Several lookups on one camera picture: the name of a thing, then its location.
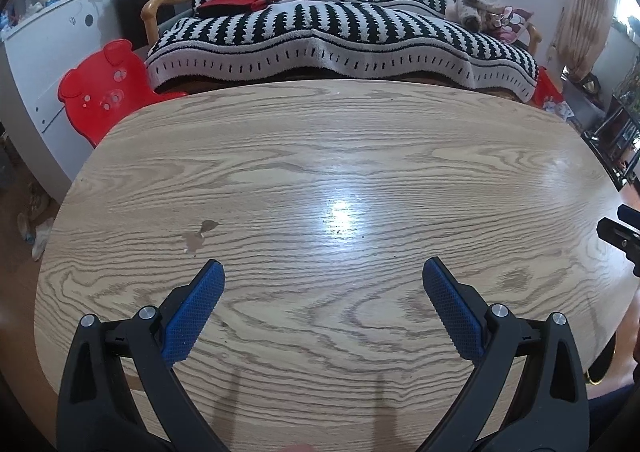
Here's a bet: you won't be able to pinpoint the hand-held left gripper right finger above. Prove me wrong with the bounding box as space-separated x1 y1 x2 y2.
421 256 591 452

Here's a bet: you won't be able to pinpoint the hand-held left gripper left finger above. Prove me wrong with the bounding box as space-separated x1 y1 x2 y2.
56 259 233 452

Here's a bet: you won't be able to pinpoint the black bin yellow rim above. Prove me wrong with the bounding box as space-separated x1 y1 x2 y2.
586 336 618 387

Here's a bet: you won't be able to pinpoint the dark wooden stool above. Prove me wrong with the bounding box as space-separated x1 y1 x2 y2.
580 92 640 187

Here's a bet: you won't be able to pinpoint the pile of scattered papers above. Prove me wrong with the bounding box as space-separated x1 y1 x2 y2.
542 99 581 123

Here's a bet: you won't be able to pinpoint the red bag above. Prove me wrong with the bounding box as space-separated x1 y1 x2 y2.
531 66 563 107

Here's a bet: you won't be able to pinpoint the person's legs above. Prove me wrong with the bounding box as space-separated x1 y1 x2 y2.
585 367 640 452

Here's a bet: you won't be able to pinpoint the patterned beige curtain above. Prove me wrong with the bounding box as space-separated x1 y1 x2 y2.
556 0 621 82

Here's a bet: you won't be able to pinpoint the pink cartoon pillow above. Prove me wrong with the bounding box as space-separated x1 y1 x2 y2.
492 6 536 45

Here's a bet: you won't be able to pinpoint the red bear chair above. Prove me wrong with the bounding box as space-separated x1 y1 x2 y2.
57 39 188 149

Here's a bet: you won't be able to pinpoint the plush toy on sofa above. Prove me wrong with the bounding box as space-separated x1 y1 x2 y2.
445 0 503 30

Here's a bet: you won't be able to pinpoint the white cabinet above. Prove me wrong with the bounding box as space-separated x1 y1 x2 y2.
0 0 151 187

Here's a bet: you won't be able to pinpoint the black white striped sofa cover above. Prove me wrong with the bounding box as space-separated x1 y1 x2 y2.
145 0 540 102

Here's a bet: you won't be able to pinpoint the wooden armrest sofa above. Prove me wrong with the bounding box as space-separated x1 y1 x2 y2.
140 0 543 102

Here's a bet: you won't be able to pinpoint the black box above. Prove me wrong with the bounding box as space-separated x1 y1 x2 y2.
117 0 176 52

